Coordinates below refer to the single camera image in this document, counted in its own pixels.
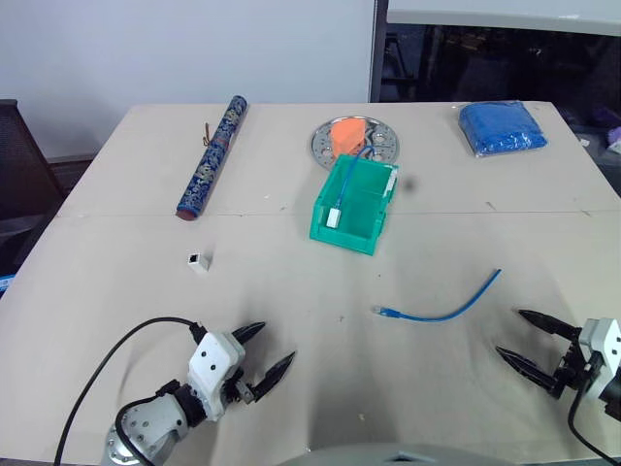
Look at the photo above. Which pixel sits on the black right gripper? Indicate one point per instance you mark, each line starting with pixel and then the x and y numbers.
pixel 575 371

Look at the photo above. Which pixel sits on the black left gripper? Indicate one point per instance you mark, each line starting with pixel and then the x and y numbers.
pixel 240 390

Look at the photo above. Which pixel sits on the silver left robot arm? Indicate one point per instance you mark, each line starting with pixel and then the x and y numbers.
pixel 155 427

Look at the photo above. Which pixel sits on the small white connector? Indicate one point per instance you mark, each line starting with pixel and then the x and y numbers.
pixel 200 262

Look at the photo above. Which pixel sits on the green plastic bin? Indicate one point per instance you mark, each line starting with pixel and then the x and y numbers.
pixel 347 230

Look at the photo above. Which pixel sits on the grey robot torso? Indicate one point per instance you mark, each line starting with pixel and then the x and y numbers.
pixel 383 454

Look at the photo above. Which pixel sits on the blue patterned scroll tube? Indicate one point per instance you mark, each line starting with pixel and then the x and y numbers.
pixel 213 157

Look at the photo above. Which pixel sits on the white label on bin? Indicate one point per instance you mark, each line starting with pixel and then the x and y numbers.
pixel 392 182

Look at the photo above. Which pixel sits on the blue cloth in plastic bag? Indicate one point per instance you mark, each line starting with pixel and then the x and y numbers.
pixel 502 128

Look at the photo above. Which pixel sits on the purple items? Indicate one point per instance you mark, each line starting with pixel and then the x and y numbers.
pixel 612 133

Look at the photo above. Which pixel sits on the orange wedge block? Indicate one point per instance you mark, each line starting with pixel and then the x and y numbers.
pixel 345 136

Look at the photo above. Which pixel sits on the round perforated metal plate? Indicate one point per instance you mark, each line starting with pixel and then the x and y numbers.
pixel 383 141

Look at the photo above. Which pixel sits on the blue box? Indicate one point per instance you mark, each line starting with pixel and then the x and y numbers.
pixel 6 282

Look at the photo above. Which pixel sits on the dark glass cabinet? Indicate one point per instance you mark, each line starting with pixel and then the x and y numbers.
pixel 495 63

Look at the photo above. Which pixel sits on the black chair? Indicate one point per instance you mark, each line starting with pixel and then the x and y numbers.
pixel 22 165

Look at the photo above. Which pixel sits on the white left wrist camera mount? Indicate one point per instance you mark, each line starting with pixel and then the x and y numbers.
pixel 213 361

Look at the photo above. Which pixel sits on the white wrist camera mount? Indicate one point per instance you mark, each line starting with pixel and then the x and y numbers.
pixel 601 340
pixel 213 361

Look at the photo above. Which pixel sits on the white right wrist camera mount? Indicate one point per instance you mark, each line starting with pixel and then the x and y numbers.
pixel 601 340

